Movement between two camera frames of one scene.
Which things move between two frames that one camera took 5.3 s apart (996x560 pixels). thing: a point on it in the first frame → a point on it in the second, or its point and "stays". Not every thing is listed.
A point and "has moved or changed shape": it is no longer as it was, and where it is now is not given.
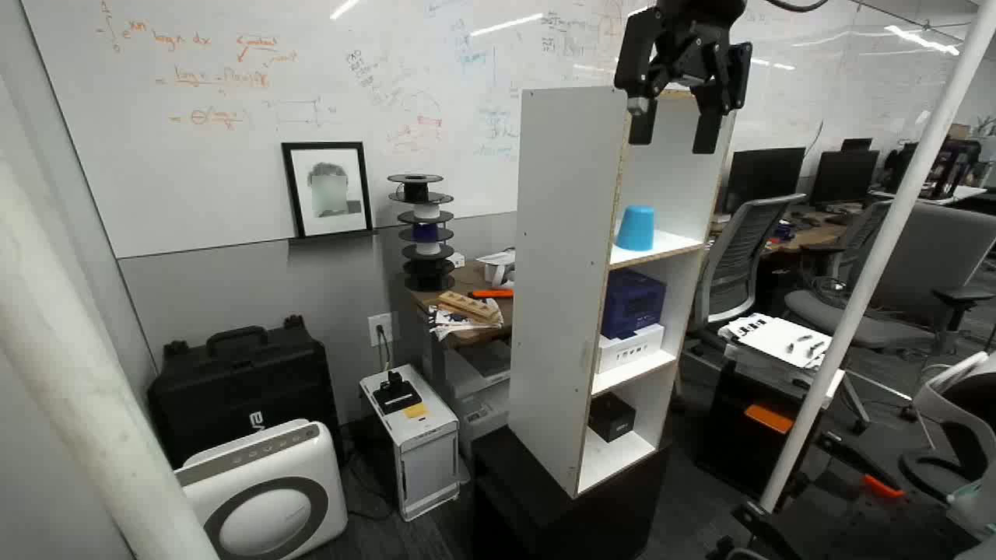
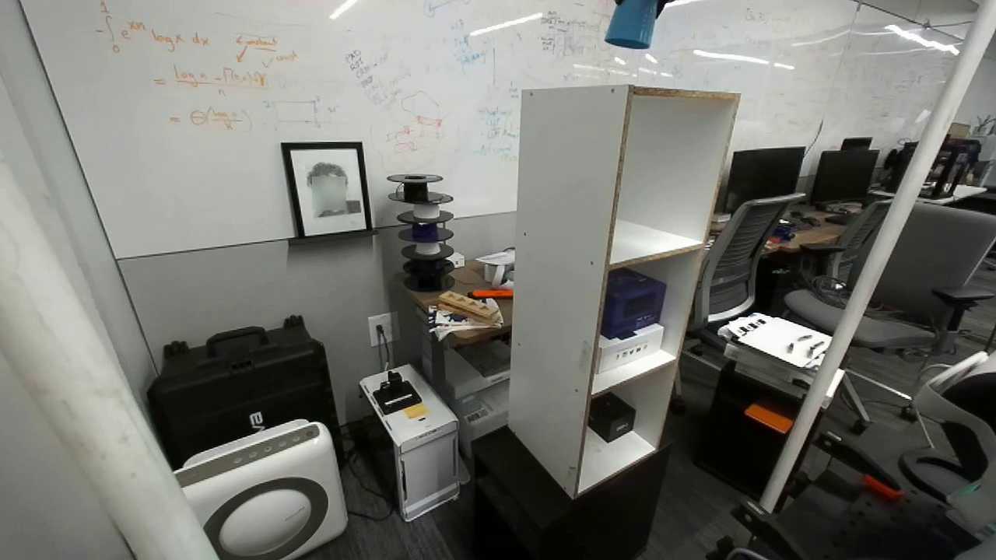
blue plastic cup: [634, 228] has moved or changed shape
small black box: [612, 413] stays
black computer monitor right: [844, 174] stays
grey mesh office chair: [730, 290] stays
